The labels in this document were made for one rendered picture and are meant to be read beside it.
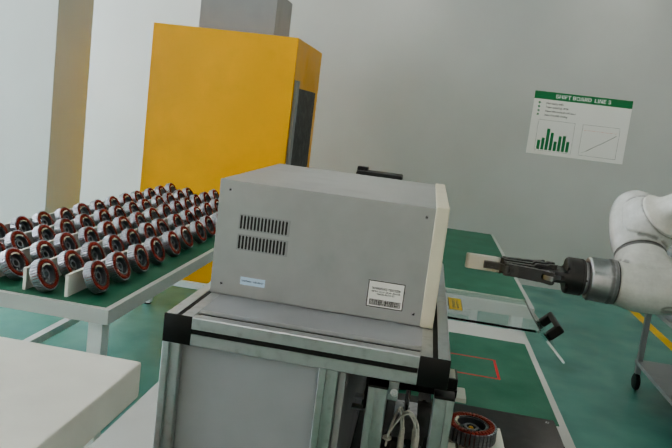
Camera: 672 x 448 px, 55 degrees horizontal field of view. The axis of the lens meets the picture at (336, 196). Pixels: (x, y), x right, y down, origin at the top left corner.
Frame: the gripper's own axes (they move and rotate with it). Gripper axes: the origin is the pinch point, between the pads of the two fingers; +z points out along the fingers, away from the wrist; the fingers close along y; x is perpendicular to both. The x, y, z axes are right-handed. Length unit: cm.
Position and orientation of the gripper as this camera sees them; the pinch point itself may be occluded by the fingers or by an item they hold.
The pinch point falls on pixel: (482, 262)
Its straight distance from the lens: 137.8
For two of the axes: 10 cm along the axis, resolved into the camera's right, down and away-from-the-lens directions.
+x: 1.2, -9.8, -1.2
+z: -9.8, -1.4, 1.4
